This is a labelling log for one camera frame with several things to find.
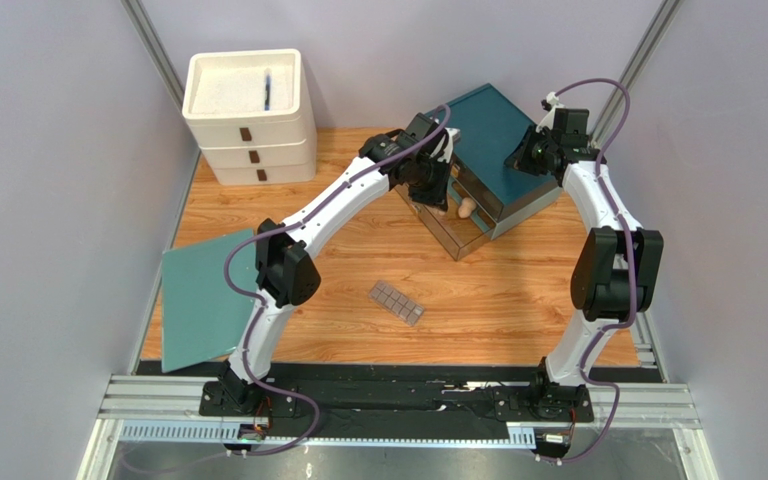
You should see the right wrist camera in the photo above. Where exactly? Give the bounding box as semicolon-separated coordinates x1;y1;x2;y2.
536;91;564;132

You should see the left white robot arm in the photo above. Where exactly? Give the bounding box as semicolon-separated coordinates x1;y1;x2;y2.
199;105;458;416

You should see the white three-drawer organizer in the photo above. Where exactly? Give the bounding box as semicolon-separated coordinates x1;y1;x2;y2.
181;49;317;186

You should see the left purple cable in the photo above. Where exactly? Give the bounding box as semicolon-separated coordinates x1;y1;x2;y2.
222;103;453;457

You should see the teal drawer cabinet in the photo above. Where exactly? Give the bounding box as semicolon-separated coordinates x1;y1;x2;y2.
446;84;560;239

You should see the blue pen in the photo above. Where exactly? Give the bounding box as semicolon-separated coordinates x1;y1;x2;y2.
263;68;273;111

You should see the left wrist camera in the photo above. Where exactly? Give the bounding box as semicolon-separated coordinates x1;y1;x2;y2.
435;128;460;164

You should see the purple cable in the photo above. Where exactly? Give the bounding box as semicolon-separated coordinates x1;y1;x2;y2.
222;103;453;457
531;78;638;465

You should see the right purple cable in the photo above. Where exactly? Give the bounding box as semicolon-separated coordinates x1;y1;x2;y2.
531;78;638;465

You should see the teal board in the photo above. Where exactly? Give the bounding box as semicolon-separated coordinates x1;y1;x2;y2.
161;229;254;373

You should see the clear drawer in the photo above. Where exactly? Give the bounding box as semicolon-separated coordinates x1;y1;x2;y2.
453;159;509;220
395;179;497;261

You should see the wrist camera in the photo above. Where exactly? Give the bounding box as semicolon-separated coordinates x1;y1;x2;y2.
536;91;564;132
435;128;460;164

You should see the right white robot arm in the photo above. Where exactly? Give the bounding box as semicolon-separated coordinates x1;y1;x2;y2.
506;101;664;420

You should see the eyeshadow palette clear case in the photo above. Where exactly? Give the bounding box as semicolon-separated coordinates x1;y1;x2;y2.
368;280;425;327

